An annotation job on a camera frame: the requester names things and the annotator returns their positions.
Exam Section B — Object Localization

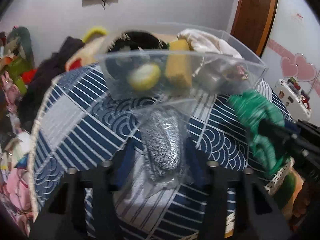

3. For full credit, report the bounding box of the white cloth bag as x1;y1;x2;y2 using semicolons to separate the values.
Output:
177;29;242;59

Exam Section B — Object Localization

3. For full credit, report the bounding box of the white stickered suitcase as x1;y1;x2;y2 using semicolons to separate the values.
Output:
273;79;312;121

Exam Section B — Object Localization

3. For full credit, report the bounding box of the beige patchwork blanket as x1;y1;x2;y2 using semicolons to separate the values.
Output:
65;34;118;72

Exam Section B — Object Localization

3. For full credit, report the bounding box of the green knitted cloth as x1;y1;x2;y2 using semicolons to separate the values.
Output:
227;90;287;177

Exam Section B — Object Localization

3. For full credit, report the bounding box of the yellow plush ball face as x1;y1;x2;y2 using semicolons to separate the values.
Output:
127;63;161;92

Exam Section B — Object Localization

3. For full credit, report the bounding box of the brown wooden wardrobe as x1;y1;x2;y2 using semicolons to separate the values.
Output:
231;0;278;56

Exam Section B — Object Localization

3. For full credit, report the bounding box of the grey green neck pillow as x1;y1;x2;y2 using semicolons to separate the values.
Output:
4;27;35;68

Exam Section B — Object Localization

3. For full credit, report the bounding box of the bagged steel wool scrubber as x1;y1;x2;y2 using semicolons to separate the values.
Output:
133;98;196;198

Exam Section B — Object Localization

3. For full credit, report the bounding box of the black chain pattern pouch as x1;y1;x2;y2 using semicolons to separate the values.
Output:
105;30;169;90

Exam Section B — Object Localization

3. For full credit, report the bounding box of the green cardboard box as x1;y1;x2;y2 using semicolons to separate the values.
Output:
6;56;33;95

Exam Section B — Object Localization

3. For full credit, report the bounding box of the yellow foam tube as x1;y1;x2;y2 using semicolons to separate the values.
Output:
81;26;108;43

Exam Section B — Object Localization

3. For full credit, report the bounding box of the clear plastic bin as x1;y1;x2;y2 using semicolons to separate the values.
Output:
97;23;267;100

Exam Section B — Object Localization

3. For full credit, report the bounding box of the floral fabric scrunchie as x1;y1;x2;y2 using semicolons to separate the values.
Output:
224;65;248;81

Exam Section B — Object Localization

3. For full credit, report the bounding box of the pink plush toy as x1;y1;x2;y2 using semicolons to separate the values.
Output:
5;168;31;213

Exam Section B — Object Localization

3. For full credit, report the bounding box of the blue patterned tablecloth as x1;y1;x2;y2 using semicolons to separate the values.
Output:
26;63;295;240

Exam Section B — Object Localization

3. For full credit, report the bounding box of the black clothing pile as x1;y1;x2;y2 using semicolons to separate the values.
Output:
17;36;85;133

